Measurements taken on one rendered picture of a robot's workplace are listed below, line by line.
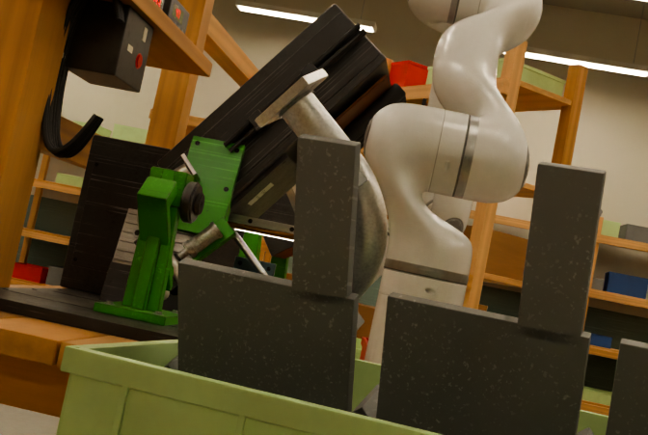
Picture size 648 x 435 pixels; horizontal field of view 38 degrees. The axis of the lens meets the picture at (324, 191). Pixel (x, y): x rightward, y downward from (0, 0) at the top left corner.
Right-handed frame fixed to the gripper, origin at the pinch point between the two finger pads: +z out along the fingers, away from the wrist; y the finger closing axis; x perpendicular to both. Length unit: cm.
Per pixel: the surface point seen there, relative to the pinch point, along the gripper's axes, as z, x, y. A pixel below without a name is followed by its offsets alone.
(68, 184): 201, 364, 851
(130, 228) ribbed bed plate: 22.4, 40.1, 1.6
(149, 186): 9.2, 34.5, -29.4
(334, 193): -13, -2, -120
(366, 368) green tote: -2, -13, -85
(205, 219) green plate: 9.6, 30.1, 0.7
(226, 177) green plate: 0.9, 34.1, 3.2
